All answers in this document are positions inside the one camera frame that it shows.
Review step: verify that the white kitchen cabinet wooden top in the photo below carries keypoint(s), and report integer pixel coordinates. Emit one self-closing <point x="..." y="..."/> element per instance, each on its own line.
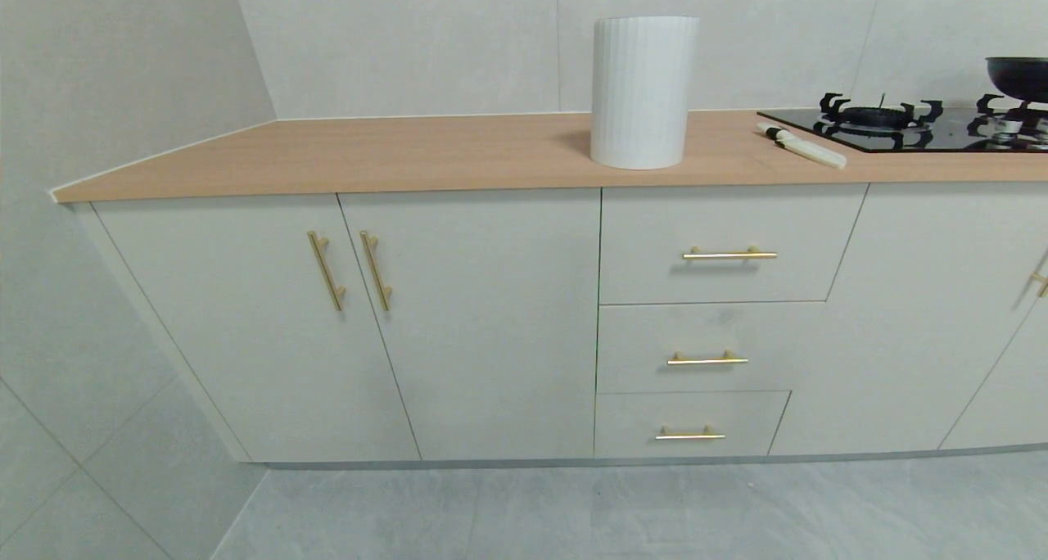
<point x="368" y="151"/>

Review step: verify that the white ribbed cylindrical container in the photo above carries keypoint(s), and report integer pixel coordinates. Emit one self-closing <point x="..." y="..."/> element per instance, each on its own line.
<point x="639" y="93"/>

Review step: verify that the white knife with black band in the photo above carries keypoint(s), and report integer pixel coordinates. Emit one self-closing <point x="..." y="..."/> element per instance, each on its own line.
<point x="806" y="148"/>

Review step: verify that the black glass gas hob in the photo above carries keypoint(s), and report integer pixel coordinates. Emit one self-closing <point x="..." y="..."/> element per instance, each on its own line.
<point x="925" y="130"/>

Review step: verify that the black frying pan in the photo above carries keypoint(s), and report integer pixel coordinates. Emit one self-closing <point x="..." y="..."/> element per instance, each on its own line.
<point x="1019" y="77"/>

